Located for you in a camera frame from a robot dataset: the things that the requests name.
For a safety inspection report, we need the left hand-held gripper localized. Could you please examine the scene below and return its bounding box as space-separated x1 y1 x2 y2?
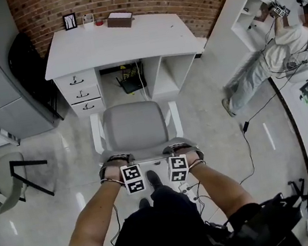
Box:
97 150 147 200

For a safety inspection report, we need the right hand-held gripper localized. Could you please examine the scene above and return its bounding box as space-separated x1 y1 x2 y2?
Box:
161 139 209 184

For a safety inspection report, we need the white chair with gray seat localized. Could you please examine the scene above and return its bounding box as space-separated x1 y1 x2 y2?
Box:
88 93 200 170

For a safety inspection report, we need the person's left forearm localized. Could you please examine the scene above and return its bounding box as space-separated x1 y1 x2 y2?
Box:
55 177 136 246

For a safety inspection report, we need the person's right forearm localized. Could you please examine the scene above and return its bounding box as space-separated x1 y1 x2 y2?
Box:
186 152 257 224

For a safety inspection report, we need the white drawer with black handle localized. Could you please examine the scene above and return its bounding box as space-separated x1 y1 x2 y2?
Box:
71 97 106 118
65 84 103 105
55 70 99 92

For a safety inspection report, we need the gray chair with black legs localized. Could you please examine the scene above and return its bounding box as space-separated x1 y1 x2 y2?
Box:
0 146 57 217

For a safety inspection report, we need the white desk with drawers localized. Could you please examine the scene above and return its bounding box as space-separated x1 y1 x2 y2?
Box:
37 3 213 124

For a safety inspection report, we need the black folding chair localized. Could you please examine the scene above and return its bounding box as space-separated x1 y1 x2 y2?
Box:
4 27 65 128

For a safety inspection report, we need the person's right hand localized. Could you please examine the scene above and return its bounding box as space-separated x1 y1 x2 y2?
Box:
172 143 201 166

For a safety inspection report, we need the person's left hand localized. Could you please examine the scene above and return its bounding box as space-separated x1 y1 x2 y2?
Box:
102 161 129 184

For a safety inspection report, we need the person's right black shoe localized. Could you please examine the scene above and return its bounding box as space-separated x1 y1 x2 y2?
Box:
146 168 163 190

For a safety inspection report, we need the person's black shoe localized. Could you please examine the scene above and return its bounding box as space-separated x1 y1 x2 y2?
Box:
146 168 163 190
137 198 151 210

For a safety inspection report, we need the white power strip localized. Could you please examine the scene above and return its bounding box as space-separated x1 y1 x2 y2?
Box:
177 181 200 203

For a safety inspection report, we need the person's left black shoe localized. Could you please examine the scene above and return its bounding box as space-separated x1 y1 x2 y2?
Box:
137 198 151 210

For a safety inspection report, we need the person's black clothing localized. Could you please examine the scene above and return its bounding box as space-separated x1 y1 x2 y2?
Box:
40 164 298 246

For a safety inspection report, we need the black router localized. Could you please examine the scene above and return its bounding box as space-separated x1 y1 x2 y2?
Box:
114 62 148 96

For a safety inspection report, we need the black flat pack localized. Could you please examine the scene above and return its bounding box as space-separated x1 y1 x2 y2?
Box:
223 190 308 246

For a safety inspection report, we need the white hutch cabinet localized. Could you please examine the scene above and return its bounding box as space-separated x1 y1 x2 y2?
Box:
194 0 308 93

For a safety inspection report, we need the brown tissue box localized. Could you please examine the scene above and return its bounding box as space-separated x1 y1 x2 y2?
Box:
105 9 136 32

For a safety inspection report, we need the white pen cup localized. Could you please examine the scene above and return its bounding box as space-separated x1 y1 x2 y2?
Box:
81 12 96 30

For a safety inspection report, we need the black floor cable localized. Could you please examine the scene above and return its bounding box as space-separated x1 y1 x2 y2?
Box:
223 82 301 187

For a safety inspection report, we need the white cable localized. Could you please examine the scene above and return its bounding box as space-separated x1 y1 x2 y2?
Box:
134 59 150 102

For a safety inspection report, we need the black picture frame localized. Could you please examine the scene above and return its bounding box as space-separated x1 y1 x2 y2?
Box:
62 12 78 32

